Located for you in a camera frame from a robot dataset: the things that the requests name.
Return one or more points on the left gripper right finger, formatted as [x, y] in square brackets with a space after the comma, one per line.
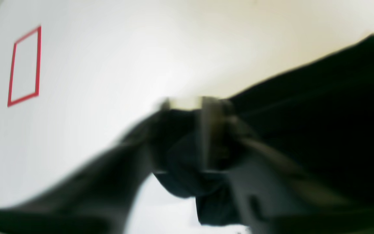
[273, 194]

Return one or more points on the black T-shirt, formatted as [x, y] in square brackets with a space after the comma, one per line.
[320, 115]

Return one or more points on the red tape marking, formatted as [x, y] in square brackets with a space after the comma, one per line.
[24, 80]

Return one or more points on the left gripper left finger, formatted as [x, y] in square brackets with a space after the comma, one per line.
[97, 198]

